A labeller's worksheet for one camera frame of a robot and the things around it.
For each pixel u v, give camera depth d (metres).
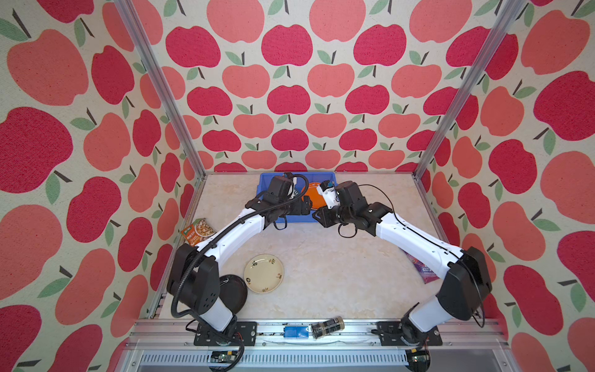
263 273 0.87
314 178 1.11
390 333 0.73
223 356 0.72
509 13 0.70
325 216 0.71
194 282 0.44
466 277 0.43
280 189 0.65
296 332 0.73
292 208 0.74
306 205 0.76
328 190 0.73
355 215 0.62
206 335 0.73
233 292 0.79
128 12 0.69
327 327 0.73
